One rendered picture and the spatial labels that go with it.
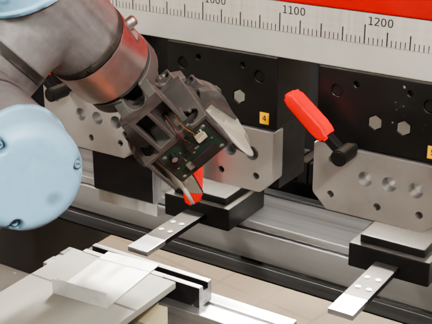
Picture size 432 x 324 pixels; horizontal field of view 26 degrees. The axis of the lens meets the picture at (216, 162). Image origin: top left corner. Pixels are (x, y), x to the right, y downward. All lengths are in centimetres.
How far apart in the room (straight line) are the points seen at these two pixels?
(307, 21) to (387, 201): 21
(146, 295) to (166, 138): 45
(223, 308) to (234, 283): 203
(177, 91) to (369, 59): 23
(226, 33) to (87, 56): 34
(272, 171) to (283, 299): 215
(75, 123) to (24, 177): 65
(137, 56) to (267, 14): 28
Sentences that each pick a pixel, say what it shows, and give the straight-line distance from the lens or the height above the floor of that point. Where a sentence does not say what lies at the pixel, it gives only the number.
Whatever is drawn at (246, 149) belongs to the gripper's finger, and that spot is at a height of 129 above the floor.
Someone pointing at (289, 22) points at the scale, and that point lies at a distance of 102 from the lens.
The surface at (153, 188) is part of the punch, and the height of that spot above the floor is 112.
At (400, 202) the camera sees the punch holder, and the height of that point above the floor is 120.
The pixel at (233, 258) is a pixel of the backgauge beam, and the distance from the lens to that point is 152.
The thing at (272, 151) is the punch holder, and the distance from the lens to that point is 107.
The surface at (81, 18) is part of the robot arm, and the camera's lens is 73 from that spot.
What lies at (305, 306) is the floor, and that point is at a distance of 318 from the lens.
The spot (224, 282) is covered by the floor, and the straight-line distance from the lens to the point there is 331.
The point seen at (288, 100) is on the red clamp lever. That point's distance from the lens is 100.
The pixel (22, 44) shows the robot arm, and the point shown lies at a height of 144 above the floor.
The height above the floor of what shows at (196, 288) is 100.
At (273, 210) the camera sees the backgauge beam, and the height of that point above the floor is 98.
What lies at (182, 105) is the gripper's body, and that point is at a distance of 84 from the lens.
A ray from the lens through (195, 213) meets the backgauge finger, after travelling 145.
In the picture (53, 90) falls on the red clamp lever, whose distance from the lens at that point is 119.
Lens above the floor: 162
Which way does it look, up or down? 22 degrees down
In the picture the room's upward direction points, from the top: straight up
